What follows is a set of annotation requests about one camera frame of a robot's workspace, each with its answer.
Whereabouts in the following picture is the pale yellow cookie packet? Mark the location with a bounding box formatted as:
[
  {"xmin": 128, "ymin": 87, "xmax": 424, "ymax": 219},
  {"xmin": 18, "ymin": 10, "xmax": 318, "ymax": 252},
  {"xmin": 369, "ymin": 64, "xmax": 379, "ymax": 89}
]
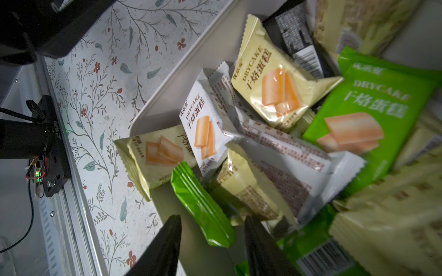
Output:
[{"xmin": 327, "ymin": 110, "xmax": 442, "ymax": 276}]

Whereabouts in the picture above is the silver cookie packet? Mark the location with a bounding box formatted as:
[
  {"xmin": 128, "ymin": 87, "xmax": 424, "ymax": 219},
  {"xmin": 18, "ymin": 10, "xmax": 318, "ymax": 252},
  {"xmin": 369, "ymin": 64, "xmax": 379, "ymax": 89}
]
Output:
[{"xmin": 208, "ymin": 62, "xmax": 366, "ymax": 227}]

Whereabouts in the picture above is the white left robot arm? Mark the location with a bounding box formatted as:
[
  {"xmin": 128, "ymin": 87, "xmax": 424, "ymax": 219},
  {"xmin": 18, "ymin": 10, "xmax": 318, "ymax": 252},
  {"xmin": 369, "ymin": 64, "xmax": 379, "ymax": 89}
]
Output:
[{"xmin": 1, "ymin": 0, "xmax": 114, "ymax": 66}]

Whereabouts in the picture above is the pale yellow packet stack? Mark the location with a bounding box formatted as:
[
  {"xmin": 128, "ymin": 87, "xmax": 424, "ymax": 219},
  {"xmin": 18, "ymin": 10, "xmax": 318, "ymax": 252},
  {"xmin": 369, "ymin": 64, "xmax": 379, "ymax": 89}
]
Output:
[{"xmin": 231, "ymin": 14, "xmax": 344, "ymax": 132}]

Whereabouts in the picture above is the black cookie packet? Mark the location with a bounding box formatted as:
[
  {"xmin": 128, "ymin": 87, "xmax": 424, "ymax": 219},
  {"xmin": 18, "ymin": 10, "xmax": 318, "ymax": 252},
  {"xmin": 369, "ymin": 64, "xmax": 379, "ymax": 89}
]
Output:
[{"xmin": 263, "ymin": 1, "xmax": 338, "ymax": 79}]

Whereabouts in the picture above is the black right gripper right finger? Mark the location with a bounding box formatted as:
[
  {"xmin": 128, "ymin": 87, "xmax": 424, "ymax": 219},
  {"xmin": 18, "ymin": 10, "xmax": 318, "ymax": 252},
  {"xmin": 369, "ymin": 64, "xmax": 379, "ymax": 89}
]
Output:
[{"xmin": 245, "ymin": 216, "xmax": 300, "ymax": 276}]

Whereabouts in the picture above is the green cookie packet upright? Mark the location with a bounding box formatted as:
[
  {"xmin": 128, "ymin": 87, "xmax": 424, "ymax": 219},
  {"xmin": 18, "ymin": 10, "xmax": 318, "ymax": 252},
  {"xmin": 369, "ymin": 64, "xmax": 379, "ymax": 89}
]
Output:
[{"xmin": 303, "ymin": 48, "xmax": 442, "ymax": 196}]

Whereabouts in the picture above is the white cookie packet front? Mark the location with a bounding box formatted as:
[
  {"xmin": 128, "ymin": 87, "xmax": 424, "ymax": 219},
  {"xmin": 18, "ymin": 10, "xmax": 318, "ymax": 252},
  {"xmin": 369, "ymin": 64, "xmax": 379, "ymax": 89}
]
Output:
[{"xmin": 179, "ymin": 70, "xmax": 242, "ymax": 178}]

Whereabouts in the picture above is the yellow packet under silver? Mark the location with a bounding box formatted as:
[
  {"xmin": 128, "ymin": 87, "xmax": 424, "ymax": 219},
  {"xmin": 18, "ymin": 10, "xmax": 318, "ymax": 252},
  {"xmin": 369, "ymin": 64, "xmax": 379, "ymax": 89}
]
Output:
[{"xmin": 208, "ymin": 142, "xmax": 297, "ymax": 226}]

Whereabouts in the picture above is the yellow packet at rim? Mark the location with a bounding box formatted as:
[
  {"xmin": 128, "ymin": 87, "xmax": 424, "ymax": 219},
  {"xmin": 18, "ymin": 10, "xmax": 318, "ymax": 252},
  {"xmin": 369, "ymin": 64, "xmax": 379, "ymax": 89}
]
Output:
[{"xmin": 113, "ymin": 124, "xmax": 197, "ymax": 201}]

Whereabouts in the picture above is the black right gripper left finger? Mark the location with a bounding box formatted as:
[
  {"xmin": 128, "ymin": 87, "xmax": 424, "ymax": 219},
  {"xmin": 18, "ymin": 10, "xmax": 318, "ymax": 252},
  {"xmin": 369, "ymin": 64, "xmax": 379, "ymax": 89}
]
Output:
[{"xmin": 127, "ymin": 215, "xmax": 182, "ymax": 276}]

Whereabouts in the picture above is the green packet on edge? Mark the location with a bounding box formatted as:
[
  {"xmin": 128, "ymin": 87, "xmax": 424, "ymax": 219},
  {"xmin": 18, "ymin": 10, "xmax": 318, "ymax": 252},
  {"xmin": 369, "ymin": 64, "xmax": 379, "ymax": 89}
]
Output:
[{"xmin": 170, "ymin": 162, "xmax": 236, "ymax": 248}]

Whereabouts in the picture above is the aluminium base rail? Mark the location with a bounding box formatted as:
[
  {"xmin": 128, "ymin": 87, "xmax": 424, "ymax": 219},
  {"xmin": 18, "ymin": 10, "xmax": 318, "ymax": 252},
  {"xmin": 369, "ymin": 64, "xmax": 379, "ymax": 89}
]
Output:
[{"xmin": 1, "ymin": 57, "xmax": 107, "ymax": 276}]

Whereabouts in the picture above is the green packet under stack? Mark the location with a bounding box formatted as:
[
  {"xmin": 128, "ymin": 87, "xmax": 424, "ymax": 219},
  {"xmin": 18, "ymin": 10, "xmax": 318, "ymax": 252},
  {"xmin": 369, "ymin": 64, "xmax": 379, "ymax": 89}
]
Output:
[{"xmin": 235, "ymin": 205, "xmax": 368, "ymax": 276}]

